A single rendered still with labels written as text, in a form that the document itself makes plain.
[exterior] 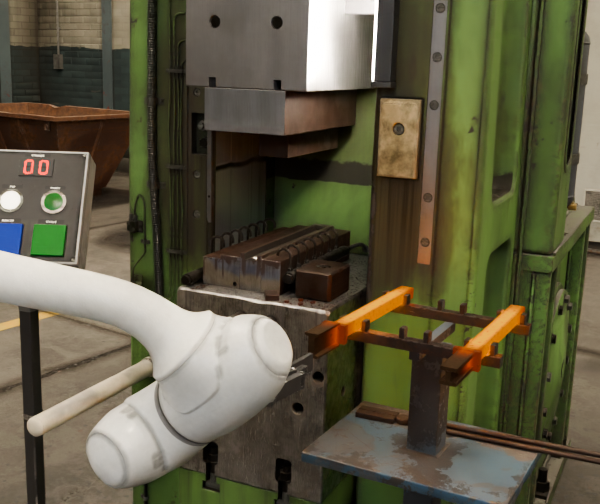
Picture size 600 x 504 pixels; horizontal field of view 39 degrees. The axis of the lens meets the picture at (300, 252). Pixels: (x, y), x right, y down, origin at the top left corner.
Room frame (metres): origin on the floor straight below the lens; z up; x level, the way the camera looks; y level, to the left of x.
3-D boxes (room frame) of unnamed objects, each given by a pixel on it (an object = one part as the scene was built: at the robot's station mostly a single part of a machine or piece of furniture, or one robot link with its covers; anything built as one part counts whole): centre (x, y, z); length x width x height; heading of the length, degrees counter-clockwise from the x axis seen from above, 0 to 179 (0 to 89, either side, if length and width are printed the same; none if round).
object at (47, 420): (1.95, 0.48, 0.62); 0.44 x 0.05 x 0.05; 155
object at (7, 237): (1.92, 0.68, 1.01); 0.07 x 0.05 x 0.07; 90
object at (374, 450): (1.56, -0.26, 0.69); 0.40 x 0.30 x 0.02; 62
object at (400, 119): (1.88, -0.21, 1.27); 0.09 x 0.02 x 0.17; 65
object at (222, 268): (2.08, 0.05, 0.96); 0.42 x 0.20 x 0.09; 155
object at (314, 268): (1.87, -0.05, 0.95); 0.12 x 0.08 x 0.06; 155
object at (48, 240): (1.92, 0.58, 1.01); 0.07 x 0.05 x 0.07; 90
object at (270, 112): (2.08, 0.05, 1.32); 0.42 x 0.20 x 0.10; 155
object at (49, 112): (8.66, 2.65, 0.43); 1.89 x 1.20 x 0.85; 56
